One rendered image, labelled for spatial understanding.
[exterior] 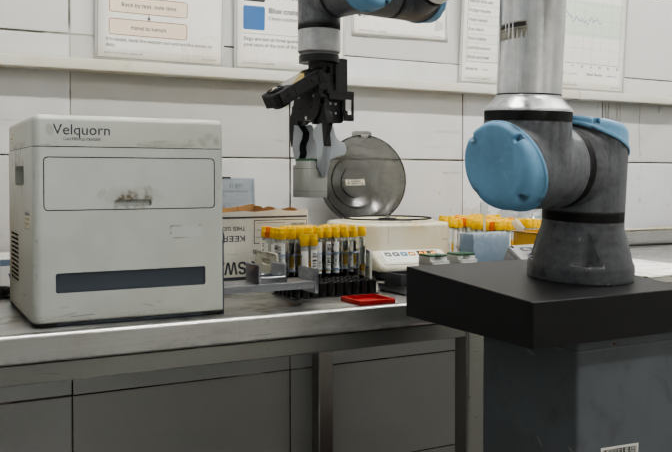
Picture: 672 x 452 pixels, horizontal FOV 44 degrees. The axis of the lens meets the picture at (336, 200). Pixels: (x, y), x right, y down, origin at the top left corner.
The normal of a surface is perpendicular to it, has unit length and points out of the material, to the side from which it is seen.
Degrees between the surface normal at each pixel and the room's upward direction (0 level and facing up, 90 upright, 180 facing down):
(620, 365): 90
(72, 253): 90
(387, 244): 90
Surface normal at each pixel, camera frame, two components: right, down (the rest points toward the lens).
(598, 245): 0.07, -0.22
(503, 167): -0.76, 0.16
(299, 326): 0.47, 0.02
